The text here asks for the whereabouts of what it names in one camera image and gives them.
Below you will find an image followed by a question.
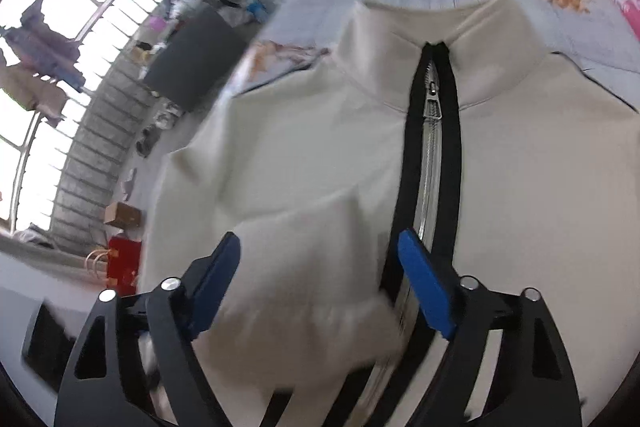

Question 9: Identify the grey shoe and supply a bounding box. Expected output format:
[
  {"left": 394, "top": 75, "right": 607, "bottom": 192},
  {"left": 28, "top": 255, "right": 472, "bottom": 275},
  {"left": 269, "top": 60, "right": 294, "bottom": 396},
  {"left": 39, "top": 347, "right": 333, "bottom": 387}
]
[{"left": 136, "top": 127, "right": 162, "bottom": 158}]

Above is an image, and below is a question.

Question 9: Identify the metal window railing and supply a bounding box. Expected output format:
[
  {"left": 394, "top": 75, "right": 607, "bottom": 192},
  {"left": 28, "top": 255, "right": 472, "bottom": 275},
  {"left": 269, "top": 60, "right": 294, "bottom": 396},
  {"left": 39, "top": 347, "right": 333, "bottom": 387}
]
[{"left": 0, "top": 0, "right": 176, "bottom": 258}]

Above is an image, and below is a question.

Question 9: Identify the purple hanging garment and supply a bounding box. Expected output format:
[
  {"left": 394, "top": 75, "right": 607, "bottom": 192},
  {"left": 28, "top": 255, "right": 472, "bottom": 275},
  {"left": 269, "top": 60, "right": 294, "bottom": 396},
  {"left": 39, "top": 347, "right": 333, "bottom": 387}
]
[{"left": 0, "top": 0, "right": 86, "bottom": 92}]

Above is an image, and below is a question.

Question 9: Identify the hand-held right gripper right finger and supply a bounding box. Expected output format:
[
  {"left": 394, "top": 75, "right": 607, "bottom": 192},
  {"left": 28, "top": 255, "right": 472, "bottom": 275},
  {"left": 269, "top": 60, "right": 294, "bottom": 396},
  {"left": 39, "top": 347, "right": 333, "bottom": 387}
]
[{"left": 397, "top": 228, "right": 583, "bottom": 427}]

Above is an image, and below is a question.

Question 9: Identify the red paper bag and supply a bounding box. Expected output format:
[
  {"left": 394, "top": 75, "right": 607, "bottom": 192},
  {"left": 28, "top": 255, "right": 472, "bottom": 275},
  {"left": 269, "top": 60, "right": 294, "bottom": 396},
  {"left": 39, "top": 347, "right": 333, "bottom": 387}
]
[{"left": 106, "top": 234, "right": 144, "bottom": 298}]

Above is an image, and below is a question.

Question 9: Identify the cardboard box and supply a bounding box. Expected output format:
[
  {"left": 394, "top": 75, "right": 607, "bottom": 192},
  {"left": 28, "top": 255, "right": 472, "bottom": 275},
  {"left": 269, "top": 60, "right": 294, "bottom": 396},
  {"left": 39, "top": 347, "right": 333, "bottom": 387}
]
[{"left": 104, "top": 202, "right": 143, "bottom": 230}]

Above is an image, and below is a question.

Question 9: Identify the black rectangular object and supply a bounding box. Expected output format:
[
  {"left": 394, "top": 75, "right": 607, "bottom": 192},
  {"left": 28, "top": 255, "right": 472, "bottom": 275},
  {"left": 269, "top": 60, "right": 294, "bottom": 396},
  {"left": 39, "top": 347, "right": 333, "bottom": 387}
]
[{"left": 22, "top": 302, "right": 76, "bottom": 393}]

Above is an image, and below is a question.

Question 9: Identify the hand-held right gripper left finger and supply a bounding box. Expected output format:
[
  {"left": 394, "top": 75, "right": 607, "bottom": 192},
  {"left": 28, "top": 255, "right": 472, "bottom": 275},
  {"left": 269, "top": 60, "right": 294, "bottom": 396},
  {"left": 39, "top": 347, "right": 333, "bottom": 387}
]
[{"left": 54, "top": 231, "right": 241, "bottom": 427}]

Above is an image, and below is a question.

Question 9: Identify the cream zip jacket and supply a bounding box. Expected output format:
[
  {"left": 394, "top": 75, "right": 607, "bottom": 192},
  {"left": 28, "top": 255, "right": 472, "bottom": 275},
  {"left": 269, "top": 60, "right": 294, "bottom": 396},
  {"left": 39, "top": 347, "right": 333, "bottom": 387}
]
[{"left": 135, "top": 0, "right": 640, "bottom": 427}]

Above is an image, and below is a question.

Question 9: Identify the black cabinet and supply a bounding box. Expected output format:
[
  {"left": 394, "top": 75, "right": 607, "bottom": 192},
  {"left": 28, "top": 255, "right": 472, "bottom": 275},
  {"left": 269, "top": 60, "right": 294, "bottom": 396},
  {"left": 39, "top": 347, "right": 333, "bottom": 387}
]
[{"left": 142, "top": 4, "right": 261, "bottom": 112}]

